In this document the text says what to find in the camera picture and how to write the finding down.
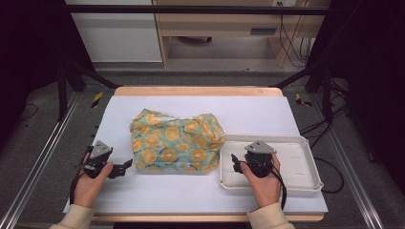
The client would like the person's right hand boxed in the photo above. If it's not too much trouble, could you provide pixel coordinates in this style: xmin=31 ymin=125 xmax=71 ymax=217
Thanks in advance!
xmin=239 ymin=153 xmax=283 ymax=209

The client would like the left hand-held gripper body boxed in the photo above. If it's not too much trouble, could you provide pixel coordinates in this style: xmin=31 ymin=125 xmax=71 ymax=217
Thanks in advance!
xmin=82 ymin=139 xmax=115 ymax=179

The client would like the person's left hand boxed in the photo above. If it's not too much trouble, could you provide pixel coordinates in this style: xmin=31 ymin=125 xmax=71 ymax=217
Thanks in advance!
xmin=73 ymin=152 xmax=115 ymax=210

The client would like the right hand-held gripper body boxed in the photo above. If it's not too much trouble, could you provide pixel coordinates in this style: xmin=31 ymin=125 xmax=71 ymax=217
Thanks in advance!
xmin=242 ymin=139 xmax=278 ymax=178

